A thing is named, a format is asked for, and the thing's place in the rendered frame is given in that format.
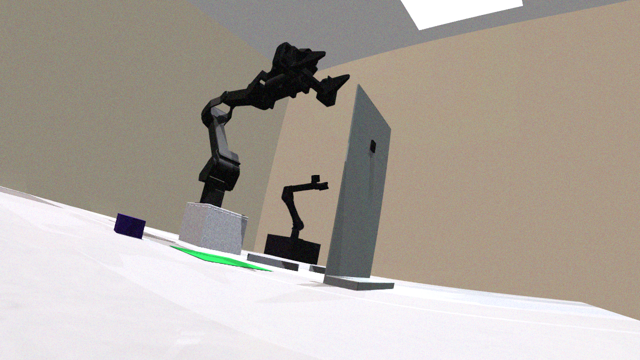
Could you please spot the green square marking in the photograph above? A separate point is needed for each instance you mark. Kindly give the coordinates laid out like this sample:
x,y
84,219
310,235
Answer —
x,y
219,259

